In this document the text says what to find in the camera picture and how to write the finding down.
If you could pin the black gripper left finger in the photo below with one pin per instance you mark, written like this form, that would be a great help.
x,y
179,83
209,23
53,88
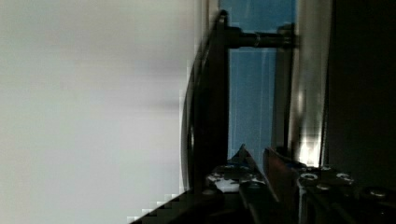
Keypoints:
x,y
247,198

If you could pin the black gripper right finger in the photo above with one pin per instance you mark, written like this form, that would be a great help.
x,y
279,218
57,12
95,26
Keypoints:
x,y
312,195

